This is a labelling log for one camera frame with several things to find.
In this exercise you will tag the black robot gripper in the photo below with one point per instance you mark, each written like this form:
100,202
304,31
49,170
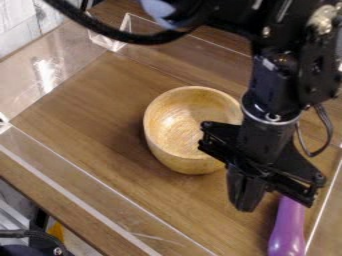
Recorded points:
263,162

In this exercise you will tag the purple toy eggplant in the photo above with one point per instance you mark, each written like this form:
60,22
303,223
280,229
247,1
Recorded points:
286,240

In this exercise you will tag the brown wooden bowl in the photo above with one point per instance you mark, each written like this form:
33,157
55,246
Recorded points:
171,126

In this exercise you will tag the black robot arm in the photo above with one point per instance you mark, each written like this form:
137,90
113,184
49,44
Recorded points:
294,36

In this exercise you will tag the black clamp with screw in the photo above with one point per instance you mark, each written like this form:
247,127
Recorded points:
57,250

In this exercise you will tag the clear acrylic tray wall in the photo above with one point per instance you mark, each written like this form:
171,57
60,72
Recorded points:
73,151

